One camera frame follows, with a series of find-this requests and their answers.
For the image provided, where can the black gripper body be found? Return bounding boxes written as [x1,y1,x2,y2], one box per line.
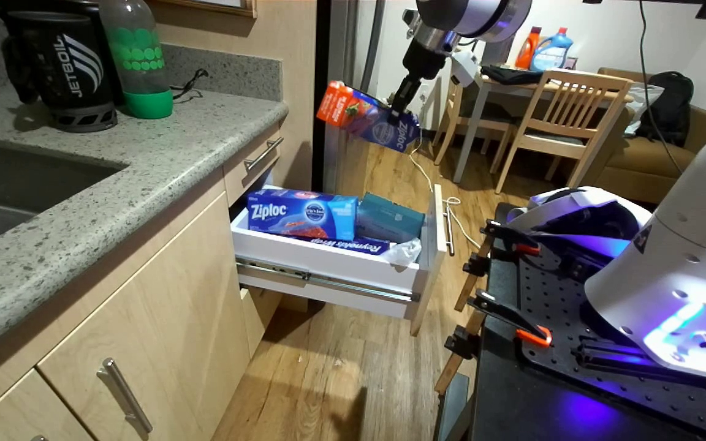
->
[399,45,453,90]

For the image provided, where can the orange-ended Ziploc box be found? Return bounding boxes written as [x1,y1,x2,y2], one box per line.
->
[315,79,424,154]

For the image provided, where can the dark blue Ziploc box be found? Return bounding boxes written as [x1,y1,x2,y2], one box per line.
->
[320,232,395,258]

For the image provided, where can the blue Ziploc bag box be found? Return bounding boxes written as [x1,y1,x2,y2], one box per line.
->
[245,186,363,245]

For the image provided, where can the small closed wood drawer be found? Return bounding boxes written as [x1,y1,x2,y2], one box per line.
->
[222,128,288,208]

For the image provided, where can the white open drawer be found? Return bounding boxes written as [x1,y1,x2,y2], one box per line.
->
[229,182,451,339]

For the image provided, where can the light wood base cabinet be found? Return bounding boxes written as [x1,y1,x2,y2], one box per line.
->
[0,120,290,441]

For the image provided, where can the white-legged dining table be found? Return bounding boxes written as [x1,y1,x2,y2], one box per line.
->
[451,65,667,185]

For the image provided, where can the stainless steel refrigerator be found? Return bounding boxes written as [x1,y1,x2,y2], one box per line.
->
[312,0,390,197]

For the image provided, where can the plain wooden chair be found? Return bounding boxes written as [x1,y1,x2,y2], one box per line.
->
[433,59,512,171]

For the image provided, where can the black cloth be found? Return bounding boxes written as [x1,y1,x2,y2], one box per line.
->
[484,61,548,88]

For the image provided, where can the orange detergent bottle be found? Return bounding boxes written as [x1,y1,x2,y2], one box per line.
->
[516,25,548,73]

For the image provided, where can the teal Lifegogo box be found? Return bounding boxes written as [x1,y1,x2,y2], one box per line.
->
[355,192,428,245]

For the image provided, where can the clear blue detergent bottle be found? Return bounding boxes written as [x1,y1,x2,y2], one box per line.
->
[529,25,576,76]

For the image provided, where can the slat-back wooden chair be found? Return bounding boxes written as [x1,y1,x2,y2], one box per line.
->
[494,68,635,197]

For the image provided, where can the white plastic bag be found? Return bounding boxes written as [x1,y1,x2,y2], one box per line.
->
[383,236,428,273]

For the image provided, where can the black orange bar clamp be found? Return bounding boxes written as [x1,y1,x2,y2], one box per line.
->
[461,215,548,281]
[442,290,558,365]

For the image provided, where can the black bag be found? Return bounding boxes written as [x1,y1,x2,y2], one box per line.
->
[635,68,696,149]

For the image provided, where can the tan sofa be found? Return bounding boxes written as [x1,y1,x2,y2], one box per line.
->
[597,68,706,208]

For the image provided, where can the green soda bottle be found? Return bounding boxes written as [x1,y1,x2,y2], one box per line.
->
[93,0,180,123]

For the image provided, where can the black perforated robot cart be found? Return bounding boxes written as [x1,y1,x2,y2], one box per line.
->
[469,203,706,441]

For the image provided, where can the black Jetboil cooking cup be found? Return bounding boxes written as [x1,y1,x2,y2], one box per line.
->
[0,0,124,136]

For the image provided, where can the steel kitchen sink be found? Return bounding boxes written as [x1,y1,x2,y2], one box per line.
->
[0,132,133,258]

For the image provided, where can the white floor cable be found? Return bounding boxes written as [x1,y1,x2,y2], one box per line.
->
[407,147,485,252]

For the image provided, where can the steel open drawer handle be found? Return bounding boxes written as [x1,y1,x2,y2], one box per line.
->
[442,195,458,258]

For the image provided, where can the steel small drawer handle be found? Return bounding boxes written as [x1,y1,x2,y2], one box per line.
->
[240,136,288,175]

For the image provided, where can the black power cord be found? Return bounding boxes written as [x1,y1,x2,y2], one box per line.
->
[171,65,214,103]

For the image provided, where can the black hanging cable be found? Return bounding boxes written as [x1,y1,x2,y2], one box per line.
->
[635,0,667,157]

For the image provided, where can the steel cabinet door handle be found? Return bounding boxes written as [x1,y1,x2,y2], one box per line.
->
[95,354,157,441]

